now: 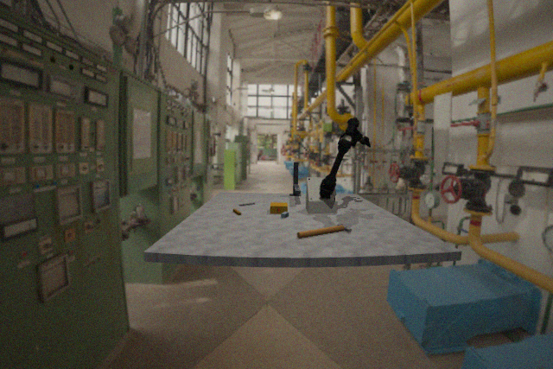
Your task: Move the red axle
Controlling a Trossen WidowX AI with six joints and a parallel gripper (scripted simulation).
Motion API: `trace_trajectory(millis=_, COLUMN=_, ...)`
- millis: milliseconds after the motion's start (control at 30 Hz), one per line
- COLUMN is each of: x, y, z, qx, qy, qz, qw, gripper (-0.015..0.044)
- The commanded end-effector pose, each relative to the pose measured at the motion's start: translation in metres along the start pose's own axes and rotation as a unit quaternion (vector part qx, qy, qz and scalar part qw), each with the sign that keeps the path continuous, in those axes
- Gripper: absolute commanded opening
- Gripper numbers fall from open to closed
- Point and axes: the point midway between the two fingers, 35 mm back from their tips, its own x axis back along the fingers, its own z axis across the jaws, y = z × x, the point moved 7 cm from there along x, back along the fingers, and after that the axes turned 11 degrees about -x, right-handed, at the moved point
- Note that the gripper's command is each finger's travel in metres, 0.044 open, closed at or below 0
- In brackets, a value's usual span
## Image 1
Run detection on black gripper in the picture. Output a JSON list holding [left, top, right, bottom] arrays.
[[353, 130, 371, 147]]

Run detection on hammer with orange handle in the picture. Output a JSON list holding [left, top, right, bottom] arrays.
[[297, 223, 352, 238]]

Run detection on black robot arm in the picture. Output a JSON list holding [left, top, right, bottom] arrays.
[[320, 118, 359, 199]]

